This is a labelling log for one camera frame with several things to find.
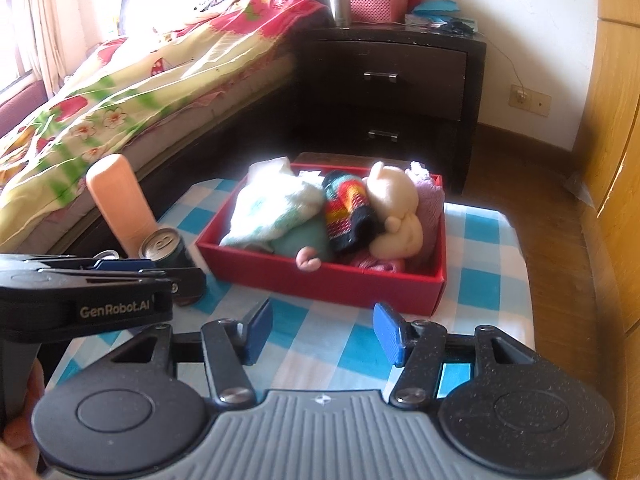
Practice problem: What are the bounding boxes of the pink pig plush toy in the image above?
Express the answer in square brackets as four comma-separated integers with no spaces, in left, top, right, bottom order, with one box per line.
[270,214,334,272]

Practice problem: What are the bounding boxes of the purple knitted cloth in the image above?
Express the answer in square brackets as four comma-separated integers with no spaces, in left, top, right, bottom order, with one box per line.
[405,162,445,272]

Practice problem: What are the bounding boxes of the light green towel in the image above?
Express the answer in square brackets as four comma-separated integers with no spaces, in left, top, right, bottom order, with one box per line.
[219,157,326,250]

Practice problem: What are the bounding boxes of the cream teddy bear plush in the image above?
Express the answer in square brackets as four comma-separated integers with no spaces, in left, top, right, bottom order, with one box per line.
[364,162,423,260]

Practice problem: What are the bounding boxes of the pink knitted hat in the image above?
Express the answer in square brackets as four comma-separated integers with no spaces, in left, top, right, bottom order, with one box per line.
[348,249,405,273]

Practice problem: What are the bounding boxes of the person left hand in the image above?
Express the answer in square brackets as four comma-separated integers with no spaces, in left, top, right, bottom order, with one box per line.
[0,360,44,480]

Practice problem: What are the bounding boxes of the red cardboard box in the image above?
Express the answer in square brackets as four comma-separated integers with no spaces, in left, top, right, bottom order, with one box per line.
[196,163,446,315]

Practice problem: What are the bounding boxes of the blue drink can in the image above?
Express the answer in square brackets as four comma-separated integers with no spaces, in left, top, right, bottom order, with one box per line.
[94,249,120,260]

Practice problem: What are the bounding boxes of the dark green drink can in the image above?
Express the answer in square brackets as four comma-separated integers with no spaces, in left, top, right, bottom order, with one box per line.
[138,228,200,306]

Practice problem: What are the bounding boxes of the bed mattress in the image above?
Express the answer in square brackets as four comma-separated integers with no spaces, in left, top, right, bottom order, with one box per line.
[1,53,295,254]

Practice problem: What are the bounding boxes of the wooden wardrobe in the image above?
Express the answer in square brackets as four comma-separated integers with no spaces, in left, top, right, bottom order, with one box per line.
[574,0,639,479]

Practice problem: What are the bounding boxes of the dark wooden nightstand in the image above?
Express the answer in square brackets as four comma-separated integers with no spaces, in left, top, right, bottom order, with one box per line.
[293,25,487,193]

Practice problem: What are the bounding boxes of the blue items on nightstand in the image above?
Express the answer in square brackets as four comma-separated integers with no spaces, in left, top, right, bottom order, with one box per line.
[405,0,478,36]

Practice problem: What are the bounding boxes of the pink plastic basket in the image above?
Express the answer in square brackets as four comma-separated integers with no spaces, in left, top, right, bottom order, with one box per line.
[350,0,408,23]

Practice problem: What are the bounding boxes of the wall power socket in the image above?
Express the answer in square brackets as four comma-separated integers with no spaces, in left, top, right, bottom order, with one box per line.
[509,84,551,117]

